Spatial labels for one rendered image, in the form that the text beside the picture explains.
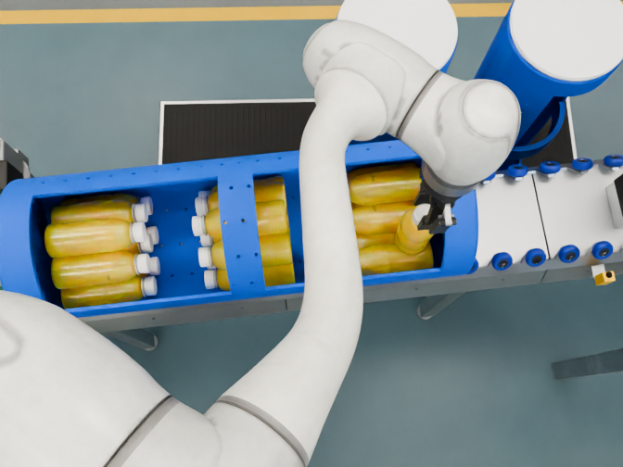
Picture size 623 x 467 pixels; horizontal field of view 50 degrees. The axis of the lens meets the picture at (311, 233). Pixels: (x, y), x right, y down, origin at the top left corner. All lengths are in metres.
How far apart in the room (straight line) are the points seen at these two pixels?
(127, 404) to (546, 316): 2.13
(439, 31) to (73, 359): 1.24
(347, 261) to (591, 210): 1.05
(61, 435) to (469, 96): 0.55
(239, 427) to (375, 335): 1.86
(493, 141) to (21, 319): 0.53
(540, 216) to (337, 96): 0.89
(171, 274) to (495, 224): 0.73
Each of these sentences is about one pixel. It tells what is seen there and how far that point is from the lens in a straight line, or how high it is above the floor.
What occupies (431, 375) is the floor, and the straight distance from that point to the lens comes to 2.44.
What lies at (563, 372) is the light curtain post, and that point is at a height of 0.09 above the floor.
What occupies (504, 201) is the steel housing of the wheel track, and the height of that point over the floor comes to 0.93.
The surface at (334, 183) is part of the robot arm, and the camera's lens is 0.74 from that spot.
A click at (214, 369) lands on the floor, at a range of 2.42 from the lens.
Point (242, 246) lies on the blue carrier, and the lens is 1.22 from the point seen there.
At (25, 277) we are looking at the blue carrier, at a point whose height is 1.21.
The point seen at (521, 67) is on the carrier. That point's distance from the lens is 1.67.
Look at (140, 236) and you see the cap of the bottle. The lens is 1.33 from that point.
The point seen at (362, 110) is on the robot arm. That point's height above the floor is 1.65.
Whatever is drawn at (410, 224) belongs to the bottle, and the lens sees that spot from 1.24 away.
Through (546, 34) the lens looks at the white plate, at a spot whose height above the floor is 1.04.
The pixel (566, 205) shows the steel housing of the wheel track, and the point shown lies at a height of 0.93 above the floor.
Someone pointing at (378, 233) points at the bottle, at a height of 1.06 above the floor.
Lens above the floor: 2.40
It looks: 75 degrees down
